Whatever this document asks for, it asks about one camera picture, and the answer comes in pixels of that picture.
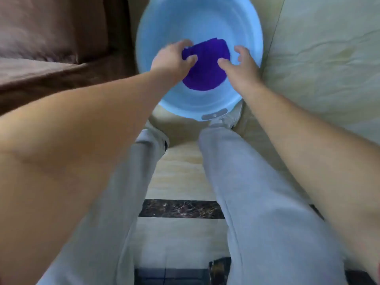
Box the person's left hand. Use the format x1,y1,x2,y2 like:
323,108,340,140
150,39,198,86

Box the person's right hand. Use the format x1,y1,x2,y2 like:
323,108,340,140
218,46,264,97

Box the purple cloth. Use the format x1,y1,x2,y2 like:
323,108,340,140
181,38,231,92

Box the person's right forearm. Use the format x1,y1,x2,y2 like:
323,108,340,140
241,82,380,283

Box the person's left forearm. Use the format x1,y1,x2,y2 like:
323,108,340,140
0,69,176,285

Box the light blue plastic basin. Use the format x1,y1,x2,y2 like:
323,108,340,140
135,0,264,122

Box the grey white shoe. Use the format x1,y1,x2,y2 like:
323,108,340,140
208,101,243,130

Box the brown sofa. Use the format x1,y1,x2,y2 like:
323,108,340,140
0,0,138,117

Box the grey trousers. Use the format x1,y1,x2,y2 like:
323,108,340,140
37,100,348,285

